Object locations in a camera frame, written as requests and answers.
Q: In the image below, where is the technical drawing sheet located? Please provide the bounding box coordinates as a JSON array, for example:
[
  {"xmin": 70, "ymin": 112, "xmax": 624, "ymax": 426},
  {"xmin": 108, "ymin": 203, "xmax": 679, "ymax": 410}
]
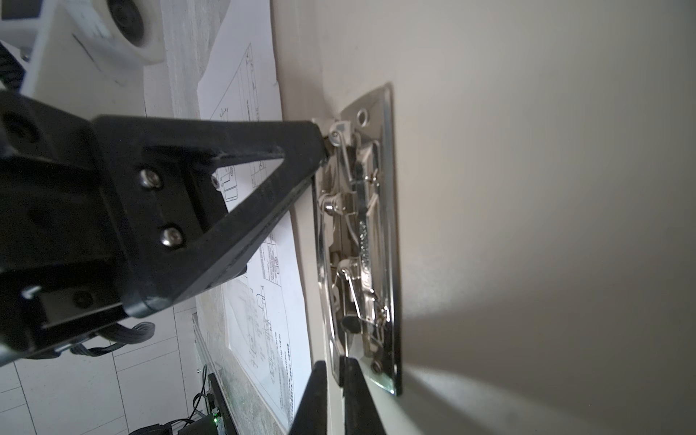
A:
[{"xmin": 198, "ymin": 1, "xmax": 312, "ymax": 434}]

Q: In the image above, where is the beige cardboard folder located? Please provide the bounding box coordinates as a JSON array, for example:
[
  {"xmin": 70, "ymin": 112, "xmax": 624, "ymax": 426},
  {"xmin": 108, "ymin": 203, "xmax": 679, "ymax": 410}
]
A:
[{"xmin": 272, "ymin": 1, "xmax": 695, "ymax": 434}]

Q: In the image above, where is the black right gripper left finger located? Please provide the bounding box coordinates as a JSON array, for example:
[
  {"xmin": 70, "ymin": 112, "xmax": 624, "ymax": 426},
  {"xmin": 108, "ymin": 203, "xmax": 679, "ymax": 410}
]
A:
[{"xmin": 288, "ymin": 361, "xmax": 328, "ymax": 435}]

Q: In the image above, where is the metal folder clip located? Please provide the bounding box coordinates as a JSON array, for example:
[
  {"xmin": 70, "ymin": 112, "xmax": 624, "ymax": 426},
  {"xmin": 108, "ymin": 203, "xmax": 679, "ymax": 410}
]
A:
[{"xmin": 313, "ymin": 84, "xmax": 402, "ymax": 396}]

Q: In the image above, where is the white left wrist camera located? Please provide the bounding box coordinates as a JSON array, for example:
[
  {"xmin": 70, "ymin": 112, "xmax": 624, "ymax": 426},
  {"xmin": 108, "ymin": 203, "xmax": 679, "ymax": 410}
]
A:
[{"xmin": 1, "ymin": 1, "xmax": 165, "ymax": 105}]

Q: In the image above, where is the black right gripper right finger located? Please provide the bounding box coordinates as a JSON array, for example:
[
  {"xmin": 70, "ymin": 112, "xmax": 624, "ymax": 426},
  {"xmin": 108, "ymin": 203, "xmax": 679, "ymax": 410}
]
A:
[{"xmin": 342, "ymin": 357, "xmax": 386, "ymax": 435}]

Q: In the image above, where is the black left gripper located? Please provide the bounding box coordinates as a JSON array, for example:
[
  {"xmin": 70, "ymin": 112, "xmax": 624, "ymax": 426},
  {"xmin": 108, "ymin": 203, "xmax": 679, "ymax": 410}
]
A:
[{"xmin": 1, "ymin": 91, "xmax": 327, "ymax": 364}]

